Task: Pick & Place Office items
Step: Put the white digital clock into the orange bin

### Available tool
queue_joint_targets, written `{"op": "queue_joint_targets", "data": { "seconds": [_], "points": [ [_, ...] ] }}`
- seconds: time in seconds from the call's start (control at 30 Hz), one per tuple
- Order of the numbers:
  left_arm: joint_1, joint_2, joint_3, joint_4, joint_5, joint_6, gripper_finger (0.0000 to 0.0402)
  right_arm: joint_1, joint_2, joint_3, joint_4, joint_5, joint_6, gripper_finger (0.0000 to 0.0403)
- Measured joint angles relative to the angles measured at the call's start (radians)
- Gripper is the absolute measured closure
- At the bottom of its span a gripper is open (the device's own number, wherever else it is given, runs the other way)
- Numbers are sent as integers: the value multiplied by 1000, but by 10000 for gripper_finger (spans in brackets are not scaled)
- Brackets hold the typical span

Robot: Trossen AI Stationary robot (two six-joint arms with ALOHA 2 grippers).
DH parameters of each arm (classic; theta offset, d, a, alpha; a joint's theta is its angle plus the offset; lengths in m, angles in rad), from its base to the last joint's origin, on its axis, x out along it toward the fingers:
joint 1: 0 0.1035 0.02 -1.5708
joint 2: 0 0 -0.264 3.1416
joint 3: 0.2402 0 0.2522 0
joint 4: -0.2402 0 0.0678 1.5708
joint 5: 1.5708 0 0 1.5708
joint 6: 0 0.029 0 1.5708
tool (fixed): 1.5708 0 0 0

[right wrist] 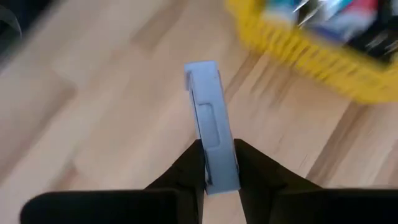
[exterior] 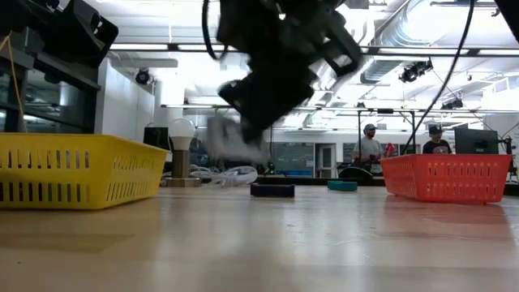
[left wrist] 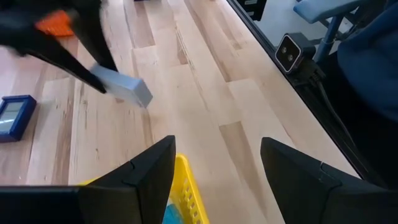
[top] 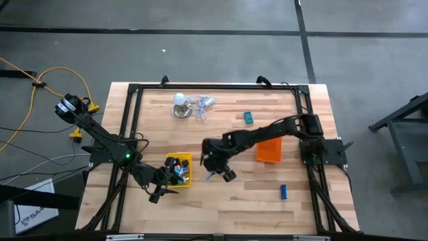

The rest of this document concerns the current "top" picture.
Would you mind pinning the black frame clamp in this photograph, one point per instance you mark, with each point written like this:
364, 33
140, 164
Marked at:
264, 80
164, 81

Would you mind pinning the white digital clock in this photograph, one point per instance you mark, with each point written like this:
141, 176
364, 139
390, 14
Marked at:
209, 176

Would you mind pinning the yellow plastic basket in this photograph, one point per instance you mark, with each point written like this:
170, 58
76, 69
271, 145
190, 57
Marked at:
189, 167

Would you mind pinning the white bulb brass lamp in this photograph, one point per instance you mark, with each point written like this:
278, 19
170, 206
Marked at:
179, 98

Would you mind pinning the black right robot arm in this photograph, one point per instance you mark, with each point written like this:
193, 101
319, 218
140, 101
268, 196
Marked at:
267, 132

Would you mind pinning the black metal table frame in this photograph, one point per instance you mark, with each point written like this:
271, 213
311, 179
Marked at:
403, 150

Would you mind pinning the teal flat dish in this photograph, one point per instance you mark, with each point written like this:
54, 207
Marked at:
248, 117

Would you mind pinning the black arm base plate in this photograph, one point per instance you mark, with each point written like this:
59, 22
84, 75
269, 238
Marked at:
334, 152
100, 155

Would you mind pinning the white printed sign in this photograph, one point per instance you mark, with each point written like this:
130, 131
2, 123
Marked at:
36, 214

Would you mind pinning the black flat bar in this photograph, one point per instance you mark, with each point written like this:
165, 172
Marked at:
16, 73
33, 197

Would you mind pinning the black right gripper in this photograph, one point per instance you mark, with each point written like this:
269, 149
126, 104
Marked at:
217, 159

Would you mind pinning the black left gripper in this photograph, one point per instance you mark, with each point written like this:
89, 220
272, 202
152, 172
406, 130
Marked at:
158, 179

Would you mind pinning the orange plastic basket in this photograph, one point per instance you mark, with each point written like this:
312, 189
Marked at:
269, 154

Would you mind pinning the blue rectangular block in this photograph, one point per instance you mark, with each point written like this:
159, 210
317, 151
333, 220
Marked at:
283, 192

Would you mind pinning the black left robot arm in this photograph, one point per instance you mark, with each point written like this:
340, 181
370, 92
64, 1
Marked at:
100, 137

